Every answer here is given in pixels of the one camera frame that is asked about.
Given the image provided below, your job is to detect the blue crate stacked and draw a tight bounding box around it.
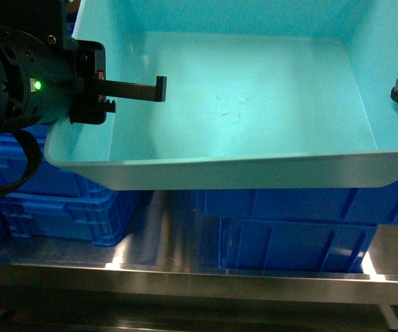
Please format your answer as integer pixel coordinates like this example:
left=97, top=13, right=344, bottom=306
left=0, top=191, right=141, bottom=246
left=0, top=126, right=113, bottom=199

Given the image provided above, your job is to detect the blue crate upper stacked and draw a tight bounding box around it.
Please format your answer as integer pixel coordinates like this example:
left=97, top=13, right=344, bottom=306
left=0, top=126, right=113, bottom=199

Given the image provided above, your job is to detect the teal plastic bin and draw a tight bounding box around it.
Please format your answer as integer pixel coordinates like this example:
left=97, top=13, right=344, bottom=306
left=45, top=1, right=398, bottom=190

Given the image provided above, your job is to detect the steel shelf rail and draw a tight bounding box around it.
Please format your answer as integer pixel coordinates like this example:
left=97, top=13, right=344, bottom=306
left=0, top=264, right=398, bottom=305

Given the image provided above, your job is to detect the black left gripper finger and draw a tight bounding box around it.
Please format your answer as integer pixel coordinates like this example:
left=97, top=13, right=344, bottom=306
left=95, top=99, right=116, bottom=113
left=96, top=76, right=167, bottom=102

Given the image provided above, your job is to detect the black cable loop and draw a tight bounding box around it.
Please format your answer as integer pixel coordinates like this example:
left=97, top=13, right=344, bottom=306
left=0, top=128, right=44, bottom=201

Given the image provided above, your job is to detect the blue crate under large crate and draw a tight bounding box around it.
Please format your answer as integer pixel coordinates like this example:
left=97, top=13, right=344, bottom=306
left=219, top=218, right=377, bottom=273

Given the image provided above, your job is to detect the blue crate lower stacked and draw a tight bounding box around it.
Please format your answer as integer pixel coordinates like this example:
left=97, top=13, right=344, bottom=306
left=0, top=191, right=141, bottom=246

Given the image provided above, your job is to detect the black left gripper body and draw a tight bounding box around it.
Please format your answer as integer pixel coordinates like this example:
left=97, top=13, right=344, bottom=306
left=0, top=26, right=106, bottom=130

